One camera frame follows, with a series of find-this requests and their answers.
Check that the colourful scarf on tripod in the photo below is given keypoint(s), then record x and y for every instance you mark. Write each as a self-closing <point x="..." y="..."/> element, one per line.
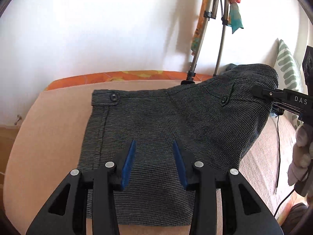
<point x="234" y="21"/>

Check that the orange floral bed sheet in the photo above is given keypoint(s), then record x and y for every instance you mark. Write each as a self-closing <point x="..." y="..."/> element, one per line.
<point x="131" y="75"/>

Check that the grey houndstooth pants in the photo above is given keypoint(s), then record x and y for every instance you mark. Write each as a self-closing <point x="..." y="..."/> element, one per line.
<point x="218" y="120"/>

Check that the pink fleece blanket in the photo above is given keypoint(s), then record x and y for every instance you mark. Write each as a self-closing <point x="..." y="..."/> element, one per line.
<point x="48" y="146"/>

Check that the green white patterned pillow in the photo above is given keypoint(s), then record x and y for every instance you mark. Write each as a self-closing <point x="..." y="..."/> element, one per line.
<point x="287" y="69"/>

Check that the white gloved right hand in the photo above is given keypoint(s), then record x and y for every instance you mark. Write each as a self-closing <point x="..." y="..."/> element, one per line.
<point x="302" y="154"/>

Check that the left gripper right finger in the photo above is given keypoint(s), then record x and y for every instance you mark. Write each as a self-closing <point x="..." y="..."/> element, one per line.
<point x="243" y="211"/>

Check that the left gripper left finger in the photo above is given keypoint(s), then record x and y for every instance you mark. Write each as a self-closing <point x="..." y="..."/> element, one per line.
<point x="64" y="212"/>

